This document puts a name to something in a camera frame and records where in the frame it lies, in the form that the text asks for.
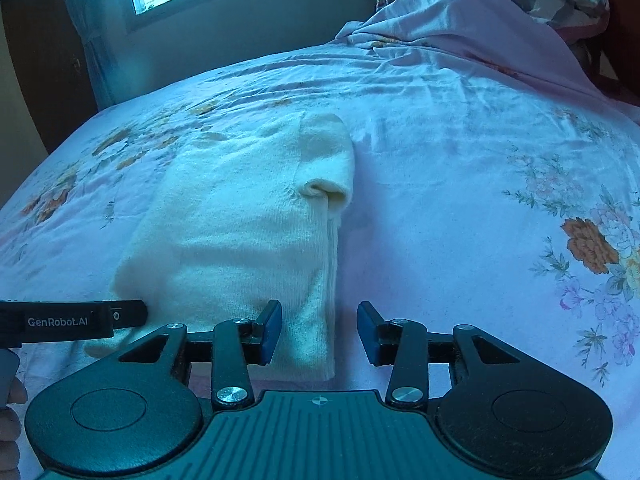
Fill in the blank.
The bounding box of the floral pink bedsheet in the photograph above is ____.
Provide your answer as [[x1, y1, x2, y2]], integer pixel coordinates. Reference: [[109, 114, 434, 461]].
[[0, 40, 640, 480]]

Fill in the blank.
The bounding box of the floral pillow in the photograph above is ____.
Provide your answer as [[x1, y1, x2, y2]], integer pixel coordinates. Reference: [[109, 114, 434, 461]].
[[376, 0, 611, 41]]

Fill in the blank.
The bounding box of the pink blanket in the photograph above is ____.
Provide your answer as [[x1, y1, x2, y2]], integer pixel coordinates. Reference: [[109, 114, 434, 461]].
[[332, 0, 640, 123]]

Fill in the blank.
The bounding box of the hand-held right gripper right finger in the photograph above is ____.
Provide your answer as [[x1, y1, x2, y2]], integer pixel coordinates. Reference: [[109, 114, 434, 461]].
[[356, 301, 523, 408]]

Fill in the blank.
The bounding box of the white knit sweater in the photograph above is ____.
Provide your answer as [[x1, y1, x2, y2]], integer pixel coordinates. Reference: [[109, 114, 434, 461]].
[[84, 111, 357, 381]]

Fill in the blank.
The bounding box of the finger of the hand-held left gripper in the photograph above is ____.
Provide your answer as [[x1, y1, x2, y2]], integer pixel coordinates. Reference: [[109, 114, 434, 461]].
[[110, 299, 149, 330]]

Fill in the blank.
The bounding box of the wooden headboard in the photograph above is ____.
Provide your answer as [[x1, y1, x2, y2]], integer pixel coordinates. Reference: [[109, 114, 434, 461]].
[[565, 0, 640, 106]]

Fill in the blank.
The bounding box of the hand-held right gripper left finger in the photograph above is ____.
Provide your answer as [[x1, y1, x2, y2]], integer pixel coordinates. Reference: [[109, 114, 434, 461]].
[[117, 299, 284, 411]]

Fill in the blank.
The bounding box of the person's left hand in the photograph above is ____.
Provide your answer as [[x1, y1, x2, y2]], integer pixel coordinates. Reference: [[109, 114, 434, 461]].
[[0, 376, 28, 480]]

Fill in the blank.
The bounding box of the dark wooden wardrobe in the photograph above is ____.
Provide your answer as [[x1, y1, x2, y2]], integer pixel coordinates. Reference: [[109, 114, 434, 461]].
[[0, 0, 96, 161]]

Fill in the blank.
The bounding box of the grey curtain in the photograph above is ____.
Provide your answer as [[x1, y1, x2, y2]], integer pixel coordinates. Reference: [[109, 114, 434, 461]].
[[55, 0, 131, 111]]

